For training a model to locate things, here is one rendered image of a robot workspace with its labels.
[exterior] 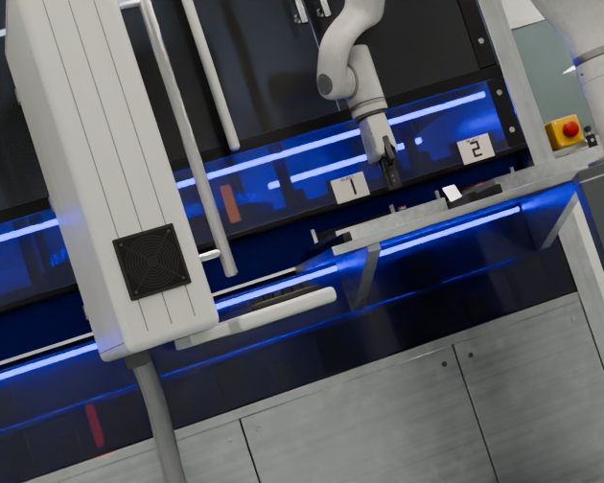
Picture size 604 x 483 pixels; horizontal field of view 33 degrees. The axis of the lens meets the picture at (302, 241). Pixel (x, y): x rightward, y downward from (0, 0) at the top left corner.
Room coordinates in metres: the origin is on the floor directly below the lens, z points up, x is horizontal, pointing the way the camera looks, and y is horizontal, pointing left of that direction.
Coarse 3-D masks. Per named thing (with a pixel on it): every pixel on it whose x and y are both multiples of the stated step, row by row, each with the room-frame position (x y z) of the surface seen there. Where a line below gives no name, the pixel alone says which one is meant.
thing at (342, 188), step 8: (344, 176) 2.50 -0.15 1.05; (352, 176) 2.51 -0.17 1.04; (360, 176) 2.51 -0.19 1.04; (336, 184) 2.50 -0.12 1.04; (344, 184) 2.50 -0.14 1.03; (360, 184) 2.51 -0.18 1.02; (336, 192) 2.50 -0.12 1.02; (344, 192) 2.50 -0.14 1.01; (352, 192) 2.50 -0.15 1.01; (360, 192) 2.51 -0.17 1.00; (368, 192) 2.51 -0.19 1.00; (344, 200) 2.50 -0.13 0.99
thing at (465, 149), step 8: (480, 136) 2.57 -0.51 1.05; (488, 136) 2.58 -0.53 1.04; (464, 144) 2.57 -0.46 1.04; (480, 144) 2.57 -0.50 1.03; (488, 144) 2.58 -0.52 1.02; (464, 152) 2.56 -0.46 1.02; (472, 152) 2.57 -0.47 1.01; (480, 152) 2.57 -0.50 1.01; (488, 152) 2.58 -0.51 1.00; (464, 160) 2.56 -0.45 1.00; (472, 160) 2.57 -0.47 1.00
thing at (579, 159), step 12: (564, 156) 2.21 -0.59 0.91; (576, 156) 2.22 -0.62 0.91; (588, 156) 2.22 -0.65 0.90; (600, 156) 2.23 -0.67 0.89; (528, 168) 2.20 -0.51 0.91; (540, 168) 2.20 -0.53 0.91; (552, 168) 2.21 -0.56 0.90; (564, 168) 2.21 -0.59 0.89; (576, 168) 2.22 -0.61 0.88; (492, 180) 2.20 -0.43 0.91; (504, 180) 2.19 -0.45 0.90; (516, 180) 2.19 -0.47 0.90; (528, 180) 2.19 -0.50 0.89; (468, 192) 2.35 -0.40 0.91
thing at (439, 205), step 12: (432, 204) 2.27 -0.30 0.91; (444, 204) 2.27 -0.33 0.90; (384, 216) 2.25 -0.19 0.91; (396, 216) 2.25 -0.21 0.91; (408, 216) 2.26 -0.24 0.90; (420, 216) 2.26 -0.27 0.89; (348, 228) 2.23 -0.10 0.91; (360, 228) 2.24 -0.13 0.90; (372, 228) 2.24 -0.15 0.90; (384, 228) 2.25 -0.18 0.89; (324, 240) 2.35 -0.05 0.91
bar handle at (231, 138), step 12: (192, 0) 2.40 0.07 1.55; (192, 12) 2.39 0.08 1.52; (192, 24) 2.39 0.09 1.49; (204, 48) 2.39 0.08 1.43; (204, 60) 2.39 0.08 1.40; (216, 84) 2.39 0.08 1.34; (216, 96) 2.39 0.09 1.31; (228, 120) 2.39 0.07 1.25; (228, 132) 2.39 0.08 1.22; (228, 144) 2.39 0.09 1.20
